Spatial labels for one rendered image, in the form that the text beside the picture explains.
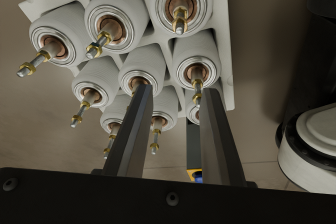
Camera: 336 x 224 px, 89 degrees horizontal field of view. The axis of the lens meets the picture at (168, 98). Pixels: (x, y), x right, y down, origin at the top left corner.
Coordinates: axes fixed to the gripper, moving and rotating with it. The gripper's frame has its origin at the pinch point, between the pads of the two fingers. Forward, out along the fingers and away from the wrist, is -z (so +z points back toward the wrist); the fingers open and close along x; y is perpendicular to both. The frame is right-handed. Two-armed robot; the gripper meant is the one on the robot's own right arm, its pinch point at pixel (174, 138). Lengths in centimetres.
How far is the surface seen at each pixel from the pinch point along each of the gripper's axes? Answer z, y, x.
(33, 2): -29.8, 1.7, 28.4
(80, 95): -22.4, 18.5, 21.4
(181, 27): -13.9, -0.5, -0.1
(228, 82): -30.1, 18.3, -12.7
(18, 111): -48, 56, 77
